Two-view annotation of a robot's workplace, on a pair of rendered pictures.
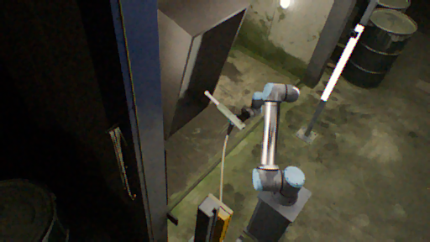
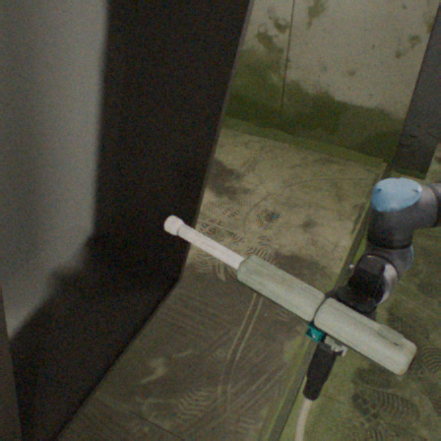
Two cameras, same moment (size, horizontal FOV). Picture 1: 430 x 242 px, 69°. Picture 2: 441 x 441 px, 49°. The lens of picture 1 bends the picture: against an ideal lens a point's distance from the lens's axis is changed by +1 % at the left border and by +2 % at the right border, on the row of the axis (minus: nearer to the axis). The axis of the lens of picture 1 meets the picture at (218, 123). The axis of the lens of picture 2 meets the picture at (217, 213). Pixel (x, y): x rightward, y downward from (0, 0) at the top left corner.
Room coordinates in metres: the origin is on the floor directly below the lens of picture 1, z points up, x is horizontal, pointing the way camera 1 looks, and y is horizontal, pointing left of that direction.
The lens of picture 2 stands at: (1.25, 0.14, 1.41)
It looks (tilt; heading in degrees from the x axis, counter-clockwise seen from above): 38 degrees down; 353
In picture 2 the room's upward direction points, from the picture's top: 2 degrees clockwise
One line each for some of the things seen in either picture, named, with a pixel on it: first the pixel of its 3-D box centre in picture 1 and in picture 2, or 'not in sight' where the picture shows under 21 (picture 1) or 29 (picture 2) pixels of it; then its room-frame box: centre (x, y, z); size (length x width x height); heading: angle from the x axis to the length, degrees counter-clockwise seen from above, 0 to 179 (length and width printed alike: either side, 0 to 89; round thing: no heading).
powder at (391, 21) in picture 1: (391, 22); not in sight; (3.67, -1.90, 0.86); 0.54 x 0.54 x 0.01
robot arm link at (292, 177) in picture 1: (290, 181); not in sight; (1.20, -0.56, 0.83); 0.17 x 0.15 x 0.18; 96
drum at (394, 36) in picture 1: (374, 50); not in sight; (3.67, -1.90, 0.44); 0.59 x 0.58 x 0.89; 162
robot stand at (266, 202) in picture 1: (274, 213); not in sight; (1.20, -0.57, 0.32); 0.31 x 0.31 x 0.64; 58
